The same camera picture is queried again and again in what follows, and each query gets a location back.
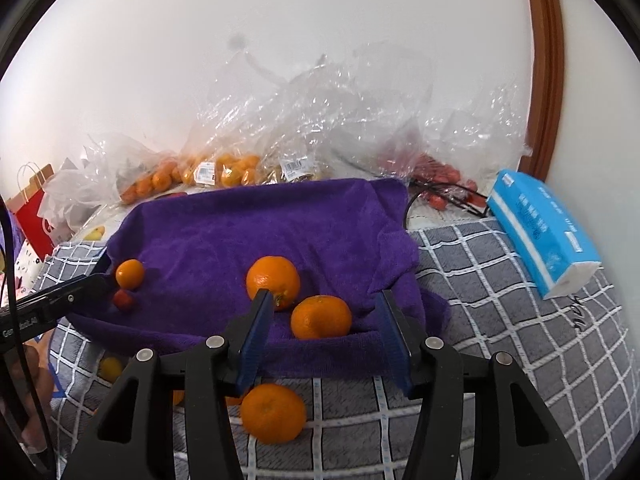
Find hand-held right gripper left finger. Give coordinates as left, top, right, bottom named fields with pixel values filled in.
left=60, top=290, right=276, bottom=480

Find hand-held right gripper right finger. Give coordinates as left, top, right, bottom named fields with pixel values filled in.
left=375, top=289, right=583, bottom=480

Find orange mandarin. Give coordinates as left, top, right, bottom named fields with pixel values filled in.
left=172, top=389, right=246, bottom=407
left=245, top=255, right=302, bottom=311
left=290, top=295, right=353, bottom=341
left=115, top=259, right=146, bottom=290
left=240, top=383, right=307, bottom=445

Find yellow-green plum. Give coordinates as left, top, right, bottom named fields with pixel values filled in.
left=99, top=356, right=124, bottom=383

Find purple towel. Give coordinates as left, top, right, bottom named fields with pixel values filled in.
left=65, top=177, right=451, bottom=378

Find person's left hand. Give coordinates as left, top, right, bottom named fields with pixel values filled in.
left=0, top=332, right=57, bottom=453

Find fruit-print mat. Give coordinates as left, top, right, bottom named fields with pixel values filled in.
left=75, top=207, right=123, bottom=247

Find white plastic bag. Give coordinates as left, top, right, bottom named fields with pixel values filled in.
left=39, top=167, right=122, bottom=242

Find red paper bag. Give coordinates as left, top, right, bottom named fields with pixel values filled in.
left=5, top=161, right=57, bottom=261

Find clear bag of mandarins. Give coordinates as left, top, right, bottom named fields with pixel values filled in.
left=82, top=132, right=183, bottom=206

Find grey checked blanket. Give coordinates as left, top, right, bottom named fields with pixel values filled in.
left=30, top=220, right=640, bottom=480

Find labelled bag of mandarins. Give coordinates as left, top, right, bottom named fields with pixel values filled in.
left=180, top=150, right=264, bottom=189

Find black eyeglasses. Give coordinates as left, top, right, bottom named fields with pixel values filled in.
left=404, top=182, right=492, bottom=227

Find clear bag of cherry tomatoes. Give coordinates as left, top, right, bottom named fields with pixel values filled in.
left=379, top=125, right=492, bottom=212

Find blue tissue pack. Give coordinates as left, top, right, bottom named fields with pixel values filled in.
left=486, top=169, right=602, bottom=301

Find crumpled clear plastic wrap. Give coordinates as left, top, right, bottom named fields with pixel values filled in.
left=185, top=45, right=532, bottom=186

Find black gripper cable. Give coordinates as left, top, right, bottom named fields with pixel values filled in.
left=0, top=195, right=56, bottom=476

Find brown wooden door frame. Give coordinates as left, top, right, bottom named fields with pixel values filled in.
left=520, top=0, right=566, bottom=186

